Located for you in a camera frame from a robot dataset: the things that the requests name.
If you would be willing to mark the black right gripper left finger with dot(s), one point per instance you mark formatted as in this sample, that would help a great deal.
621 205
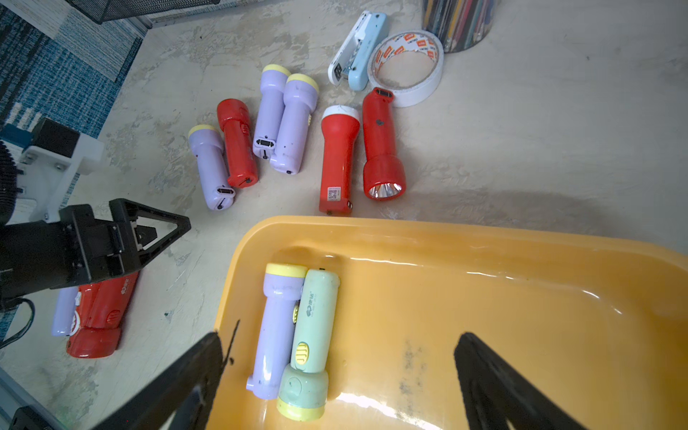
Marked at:
181 396

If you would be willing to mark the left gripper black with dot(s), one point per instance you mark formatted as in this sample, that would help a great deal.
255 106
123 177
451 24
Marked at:
80 249

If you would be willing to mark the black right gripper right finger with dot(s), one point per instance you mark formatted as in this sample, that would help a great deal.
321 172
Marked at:
496 396

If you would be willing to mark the purple flashlight yellow rim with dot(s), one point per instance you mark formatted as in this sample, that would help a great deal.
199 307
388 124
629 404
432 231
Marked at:
209 151

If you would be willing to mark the mint green flashlight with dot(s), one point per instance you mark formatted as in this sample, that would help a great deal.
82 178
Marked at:
305 382

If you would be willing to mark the all red flashlight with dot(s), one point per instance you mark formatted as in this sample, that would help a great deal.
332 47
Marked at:
234 120

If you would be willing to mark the red flashlight silver reflector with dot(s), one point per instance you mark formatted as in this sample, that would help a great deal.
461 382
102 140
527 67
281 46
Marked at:
384 176

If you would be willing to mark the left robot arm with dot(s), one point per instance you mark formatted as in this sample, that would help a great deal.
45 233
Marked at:
5 183

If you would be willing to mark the yellow plastic tray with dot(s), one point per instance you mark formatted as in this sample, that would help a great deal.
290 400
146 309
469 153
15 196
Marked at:
597 324

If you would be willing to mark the black mesh shelf rack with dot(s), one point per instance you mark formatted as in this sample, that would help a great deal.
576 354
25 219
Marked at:
101 11

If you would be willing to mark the light blue stapler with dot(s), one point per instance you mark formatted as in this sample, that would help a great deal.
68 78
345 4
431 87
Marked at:
350 62

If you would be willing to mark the white tape roll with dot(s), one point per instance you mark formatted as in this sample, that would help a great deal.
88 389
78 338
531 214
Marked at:
409 65

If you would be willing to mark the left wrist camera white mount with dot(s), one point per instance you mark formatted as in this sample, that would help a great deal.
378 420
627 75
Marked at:
49 161

